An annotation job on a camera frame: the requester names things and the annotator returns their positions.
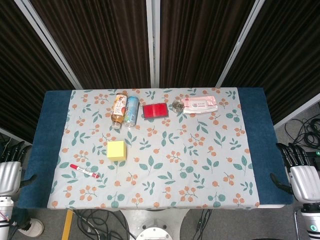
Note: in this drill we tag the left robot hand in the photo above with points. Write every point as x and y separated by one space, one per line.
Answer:
10 172

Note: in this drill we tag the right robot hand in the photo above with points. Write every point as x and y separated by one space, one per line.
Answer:
303 183

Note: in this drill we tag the red marker pen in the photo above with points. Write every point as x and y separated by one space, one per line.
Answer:
84 171

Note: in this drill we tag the yellow sticky note block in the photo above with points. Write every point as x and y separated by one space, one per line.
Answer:
116 150

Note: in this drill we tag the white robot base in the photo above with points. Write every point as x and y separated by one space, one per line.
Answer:
153 225

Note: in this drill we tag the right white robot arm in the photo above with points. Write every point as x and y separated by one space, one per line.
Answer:
311 220

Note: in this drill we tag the blue table mat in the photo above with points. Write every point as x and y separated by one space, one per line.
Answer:
47 140

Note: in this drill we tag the white sneaker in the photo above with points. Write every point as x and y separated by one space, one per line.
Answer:
32 228

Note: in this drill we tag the orange tea bottle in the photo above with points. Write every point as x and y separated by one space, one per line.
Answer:
119 110

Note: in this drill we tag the pink wet wipes pack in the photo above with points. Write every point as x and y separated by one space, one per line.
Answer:
199 105

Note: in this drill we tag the light blue drink can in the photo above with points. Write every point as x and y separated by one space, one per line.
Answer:
131 111

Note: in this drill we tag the floral tablecloth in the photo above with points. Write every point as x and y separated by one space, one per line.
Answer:
160 160

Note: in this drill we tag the red ink pad box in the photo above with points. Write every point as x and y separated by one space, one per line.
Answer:
155 110

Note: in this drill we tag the white partition frame post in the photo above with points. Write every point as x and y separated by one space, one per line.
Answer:
237 42
153 43
48 42

